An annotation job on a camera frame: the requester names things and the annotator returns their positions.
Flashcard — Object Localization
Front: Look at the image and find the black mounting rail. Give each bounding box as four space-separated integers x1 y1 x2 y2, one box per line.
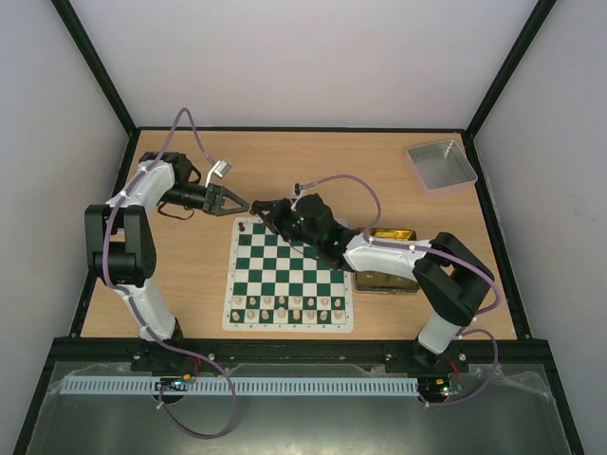
46 337 553 375

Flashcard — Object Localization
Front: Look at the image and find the silver tin lid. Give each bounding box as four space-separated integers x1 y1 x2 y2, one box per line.
405 139 478 193

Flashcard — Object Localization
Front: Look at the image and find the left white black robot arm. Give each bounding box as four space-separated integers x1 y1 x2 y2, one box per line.
84 152 249 342

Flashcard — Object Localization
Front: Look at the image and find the gold tin with dark pieces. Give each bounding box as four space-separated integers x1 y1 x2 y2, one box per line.
354 227 418 295

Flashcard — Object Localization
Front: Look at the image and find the green white chess board mat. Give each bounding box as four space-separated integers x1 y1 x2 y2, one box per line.
222 216 355 334

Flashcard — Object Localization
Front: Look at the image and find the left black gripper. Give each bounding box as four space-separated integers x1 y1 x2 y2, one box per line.
160 183 249 217

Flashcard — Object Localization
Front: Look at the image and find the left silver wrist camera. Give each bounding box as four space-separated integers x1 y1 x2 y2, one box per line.
205 159 232 186

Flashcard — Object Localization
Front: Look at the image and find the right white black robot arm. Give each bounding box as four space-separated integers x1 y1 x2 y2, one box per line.
250 194 501 372

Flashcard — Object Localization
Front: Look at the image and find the grey slotted cable duct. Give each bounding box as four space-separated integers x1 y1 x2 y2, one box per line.
60 376 418 396

